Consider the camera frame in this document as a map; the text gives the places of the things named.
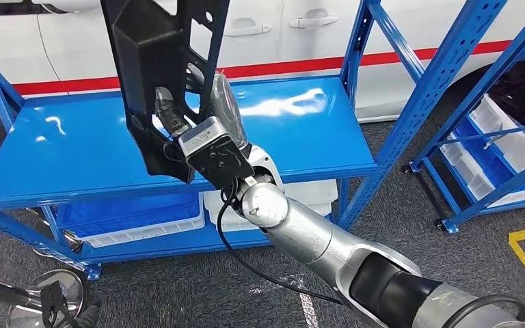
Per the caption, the blue steel shelving rack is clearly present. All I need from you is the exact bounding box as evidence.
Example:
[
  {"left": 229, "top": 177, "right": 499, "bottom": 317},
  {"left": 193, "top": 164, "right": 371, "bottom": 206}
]
[
  {"left": 403, "top": 0, "right": 525, "bottom": 235},
  {"left": 0, "top": 0, "right": 510, "bottom": 282}
]

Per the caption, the black plastic plate holder part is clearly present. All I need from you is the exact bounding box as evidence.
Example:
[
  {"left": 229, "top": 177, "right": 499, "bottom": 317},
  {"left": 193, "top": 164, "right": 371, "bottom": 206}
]
[{"left": 100, "top": 0, "right": 231, "bottom": 185}]

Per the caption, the white car with red stripe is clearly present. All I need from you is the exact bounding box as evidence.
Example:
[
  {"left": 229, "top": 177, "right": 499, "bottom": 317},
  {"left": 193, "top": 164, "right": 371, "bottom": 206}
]
[{"left": 0, "top": 0, "right": 525, "bottom": 123}]

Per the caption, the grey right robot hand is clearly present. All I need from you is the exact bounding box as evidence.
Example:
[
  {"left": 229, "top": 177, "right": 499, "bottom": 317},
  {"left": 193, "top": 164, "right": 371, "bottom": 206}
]
[{"left": 153, "top": 63, "right": 251, "bottom": 152}]

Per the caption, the white floor tape strip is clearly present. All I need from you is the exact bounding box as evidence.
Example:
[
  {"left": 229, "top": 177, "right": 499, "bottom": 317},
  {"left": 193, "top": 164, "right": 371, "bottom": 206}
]
[{"left": 249, "top": 273, "right": 320, "bottom": 328}]

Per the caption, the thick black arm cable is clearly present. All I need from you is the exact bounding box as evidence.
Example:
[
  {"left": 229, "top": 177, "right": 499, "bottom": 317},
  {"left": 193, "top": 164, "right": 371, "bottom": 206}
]
[{"left": 441, "top": 294, "right": 525, "bottom": 328}]

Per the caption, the chrome stanchion post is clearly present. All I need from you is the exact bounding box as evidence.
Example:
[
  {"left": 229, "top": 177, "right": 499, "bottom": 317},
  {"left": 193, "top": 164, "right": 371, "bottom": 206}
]
[
  {"left": 25, "top": 206, "right": 85, "bottom": 259},
  {"left": 0, "top": 269, "right": 85, "bottom": 328}
]

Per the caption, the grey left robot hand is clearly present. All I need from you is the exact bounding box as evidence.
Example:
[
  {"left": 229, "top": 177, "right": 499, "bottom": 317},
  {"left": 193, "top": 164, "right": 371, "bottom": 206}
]
[{"left": 75, "top": 299, "right": 103, "bottom": 328}]

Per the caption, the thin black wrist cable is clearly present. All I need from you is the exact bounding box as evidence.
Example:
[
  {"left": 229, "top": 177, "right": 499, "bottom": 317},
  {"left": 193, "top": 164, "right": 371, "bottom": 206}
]
[{"left": 216, "top": 178, "right": 345, "bottom": 306}]

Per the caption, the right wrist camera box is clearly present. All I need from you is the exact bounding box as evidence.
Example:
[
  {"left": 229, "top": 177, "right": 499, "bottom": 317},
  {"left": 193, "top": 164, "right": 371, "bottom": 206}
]
[{"left": 177, "top": 116, "right": 255, "bottom": 190}]

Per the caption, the blue plastic bin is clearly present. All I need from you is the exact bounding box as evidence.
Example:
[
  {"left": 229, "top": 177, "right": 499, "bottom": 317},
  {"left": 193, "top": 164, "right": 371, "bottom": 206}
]
[{"left": 56, "top": 192, "right": 202, "bottom": 241}]

